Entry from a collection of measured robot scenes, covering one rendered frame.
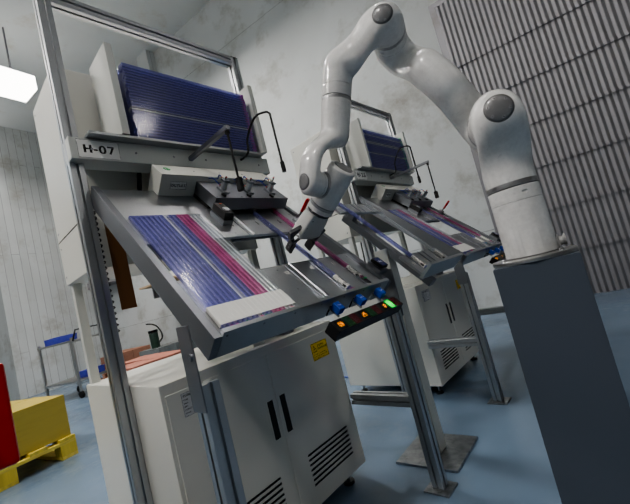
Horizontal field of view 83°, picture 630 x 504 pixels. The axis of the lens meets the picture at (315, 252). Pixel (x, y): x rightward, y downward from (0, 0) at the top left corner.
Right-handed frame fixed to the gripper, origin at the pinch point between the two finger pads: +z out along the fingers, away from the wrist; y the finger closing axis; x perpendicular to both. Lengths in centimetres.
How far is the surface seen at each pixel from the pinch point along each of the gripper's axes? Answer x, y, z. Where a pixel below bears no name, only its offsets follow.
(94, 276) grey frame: -23, 52, 24
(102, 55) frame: -79, 39, -21
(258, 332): 26.6, 36.9, -2.0
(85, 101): -84, 40, -2
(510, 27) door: -138, -349, -140
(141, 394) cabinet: 11, 49, 38
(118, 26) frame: -98, 28, -27
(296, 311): 26.1, 25.8, -4.8
